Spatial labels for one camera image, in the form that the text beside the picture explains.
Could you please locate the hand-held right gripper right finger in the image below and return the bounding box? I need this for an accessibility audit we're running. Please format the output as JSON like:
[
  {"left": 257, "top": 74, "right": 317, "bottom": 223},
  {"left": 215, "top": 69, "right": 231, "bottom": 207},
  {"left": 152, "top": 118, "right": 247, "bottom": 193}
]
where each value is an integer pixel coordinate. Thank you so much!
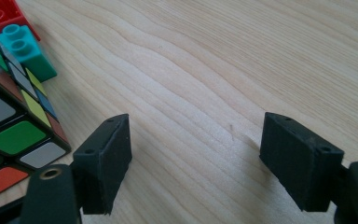
[{"left": 259, "top": 111, "right": 345, "bottom": 213}]

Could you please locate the small teal building block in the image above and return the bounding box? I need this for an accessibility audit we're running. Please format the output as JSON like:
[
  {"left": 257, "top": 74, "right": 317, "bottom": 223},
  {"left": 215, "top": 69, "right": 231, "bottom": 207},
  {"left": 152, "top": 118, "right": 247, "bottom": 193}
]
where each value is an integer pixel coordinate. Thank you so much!
[{"left": 0, "top": 23, "right": 58, "bottom": 83}]

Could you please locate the red building block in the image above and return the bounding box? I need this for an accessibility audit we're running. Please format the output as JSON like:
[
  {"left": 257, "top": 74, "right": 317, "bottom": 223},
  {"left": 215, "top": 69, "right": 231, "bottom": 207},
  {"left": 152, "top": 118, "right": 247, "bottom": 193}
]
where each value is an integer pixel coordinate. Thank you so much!
[{"left": 0, "top": 0, "right": 41, "bottom": 42}]

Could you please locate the multicoloured puzzle cube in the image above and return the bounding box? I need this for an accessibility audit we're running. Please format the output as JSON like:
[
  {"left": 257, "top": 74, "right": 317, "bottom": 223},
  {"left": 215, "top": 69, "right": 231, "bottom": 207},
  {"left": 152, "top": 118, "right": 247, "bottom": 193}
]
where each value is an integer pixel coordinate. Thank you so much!
[{"left": 0, "top": 22, "right": 73, "bottom": 223}]

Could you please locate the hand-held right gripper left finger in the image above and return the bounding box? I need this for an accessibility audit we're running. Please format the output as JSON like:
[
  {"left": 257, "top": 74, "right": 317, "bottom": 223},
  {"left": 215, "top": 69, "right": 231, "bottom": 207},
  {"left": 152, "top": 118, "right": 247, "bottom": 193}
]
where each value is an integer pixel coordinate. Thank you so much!
[{"left": 72, "top": 113, "right": 133, "bottom": 217}]

